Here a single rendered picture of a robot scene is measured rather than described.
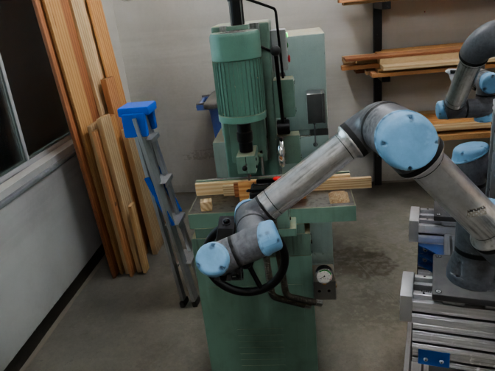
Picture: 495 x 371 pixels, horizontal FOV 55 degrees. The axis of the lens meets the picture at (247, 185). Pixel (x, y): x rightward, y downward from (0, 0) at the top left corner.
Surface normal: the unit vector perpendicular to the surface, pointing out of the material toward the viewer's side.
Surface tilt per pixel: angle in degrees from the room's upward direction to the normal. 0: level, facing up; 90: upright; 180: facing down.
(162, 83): 90
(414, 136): 84
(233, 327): 90
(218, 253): 59
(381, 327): 0
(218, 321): 90
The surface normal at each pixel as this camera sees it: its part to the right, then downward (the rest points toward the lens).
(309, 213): -0.09, 0.36
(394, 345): -0.10, -0.93
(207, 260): -0.13, -0.17
